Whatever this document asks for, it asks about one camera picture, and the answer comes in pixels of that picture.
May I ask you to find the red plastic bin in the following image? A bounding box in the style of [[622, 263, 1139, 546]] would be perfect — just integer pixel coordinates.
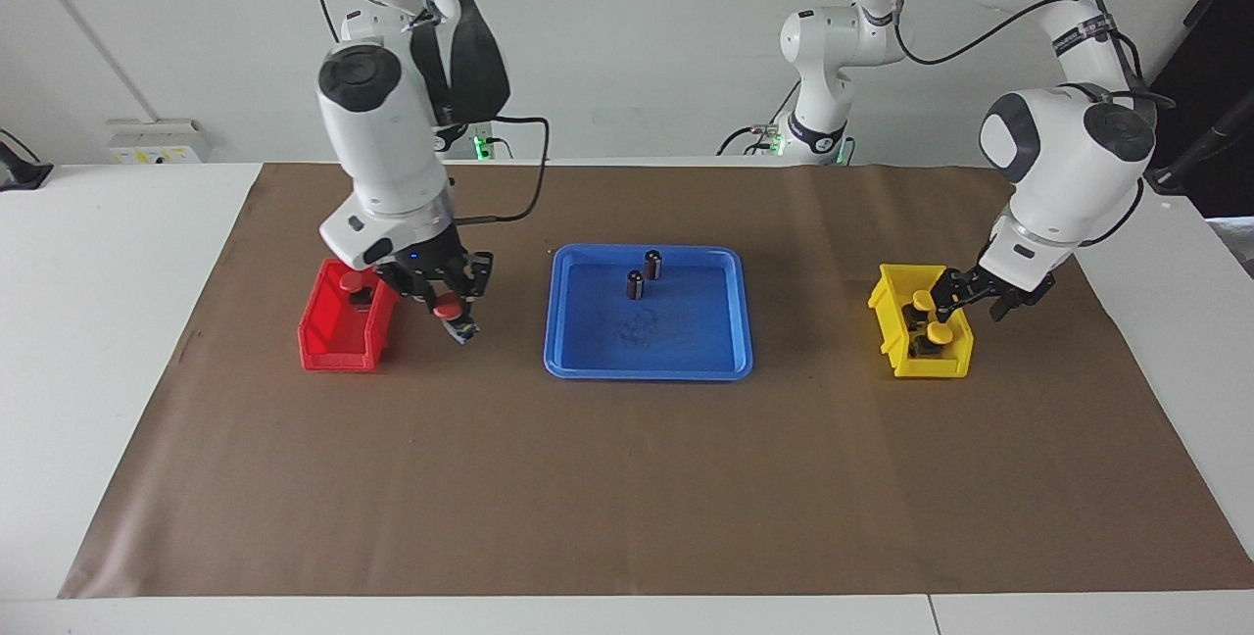
[[298, 258, 401, 373]]

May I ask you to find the white wall power outlet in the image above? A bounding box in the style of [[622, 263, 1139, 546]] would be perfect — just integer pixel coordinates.
[[106, 119, 212, 165]]

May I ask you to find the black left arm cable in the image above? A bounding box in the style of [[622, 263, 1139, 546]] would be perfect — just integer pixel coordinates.
[[890, 0, 1177, 112]]

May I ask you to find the blue plastic tray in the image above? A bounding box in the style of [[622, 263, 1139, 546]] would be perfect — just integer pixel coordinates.
[[544, 243, 755, 382]]

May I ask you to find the black base cable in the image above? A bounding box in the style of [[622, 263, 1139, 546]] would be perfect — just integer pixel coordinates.
[[718, 84, 802, 158]]

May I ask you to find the black clamp mount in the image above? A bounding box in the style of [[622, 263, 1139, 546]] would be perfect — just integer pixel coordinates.
[[0, 130, 55, 192]]

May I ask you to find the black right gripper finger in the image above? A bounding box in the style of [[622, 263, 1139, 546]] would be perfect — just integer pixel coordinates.
[[458, 253, 494, 308], [377, 268, 437, 313]]

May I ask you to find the red push button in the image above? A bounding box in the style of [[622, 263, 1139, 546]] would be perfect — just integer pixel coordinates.
[[433, 292, 481, 345], [338, 269, 379, 311]]

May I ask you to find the yellow plastic bin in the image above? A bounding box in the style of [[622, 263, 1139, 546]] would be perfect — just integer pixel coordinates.
[[867, 263, 975, 379]]

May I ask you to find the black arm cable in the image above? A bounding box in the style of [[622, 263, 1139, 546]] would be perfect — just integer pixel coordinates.
[[890, 0, 1177, 112], [453, 116, 550, 224]]

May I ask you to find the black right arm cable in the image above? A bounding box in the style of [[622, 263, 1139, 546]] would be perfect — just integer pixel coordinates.
[[453, 116, 550, 224]]

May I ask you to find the brown paper mat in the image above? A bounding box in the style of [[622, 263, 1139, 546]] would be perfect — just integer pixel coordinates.
[[59, 163, 1254, 600]]

